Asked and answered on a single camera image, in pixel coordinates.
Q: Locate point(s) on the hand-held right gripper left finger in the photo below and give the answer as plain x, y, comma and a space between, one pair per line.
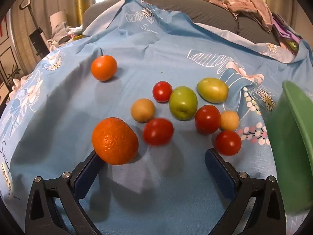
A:
85, 173

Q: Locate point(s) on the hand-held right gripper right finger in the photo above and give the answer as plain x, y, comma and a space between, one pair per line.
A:
217, 169

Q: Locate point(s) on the red cherry tomato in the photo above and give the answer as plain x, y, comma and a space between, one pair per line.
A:
161, 91
207, 119
228, 142
158, 131

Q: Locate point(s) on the orange tangerine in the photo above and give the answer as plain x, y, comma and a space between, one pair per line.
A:
104, 68
115, 140

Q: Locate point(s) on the yellow-brown round fruit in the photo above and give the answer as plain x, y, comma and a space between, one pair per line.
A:
230, 121
143, 110

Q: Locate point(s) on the green jujube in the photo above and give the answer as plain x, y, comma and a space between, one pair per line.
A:
212, 89
183, 102

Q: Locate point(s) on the green plastic bowl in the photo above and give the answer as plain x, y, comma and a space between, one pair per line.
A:
288, 139

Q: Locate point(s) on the blue floral cloth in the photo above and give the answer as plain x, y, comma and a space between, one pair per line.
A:
146, 61

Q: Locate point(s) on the grey and white clothes pile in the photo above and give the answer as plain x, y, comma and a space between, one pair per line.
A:
63, 33

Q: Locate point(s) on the black upright vacuum cleaner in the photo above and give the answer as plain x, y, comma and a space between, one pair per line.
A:
36, 34

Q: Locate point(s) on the purple cloth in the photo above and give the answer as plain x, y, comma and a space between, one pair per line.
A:
286, 31

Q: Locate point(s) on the grey sofa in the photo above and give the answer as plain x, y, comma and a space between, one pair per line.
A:
207, 14

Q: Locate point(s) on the white board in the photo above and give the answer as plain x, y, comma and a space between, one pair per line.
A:
58, 18

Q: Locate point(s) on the pink clothes pile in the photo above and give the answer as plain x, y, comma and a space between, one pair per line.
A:
249, 5

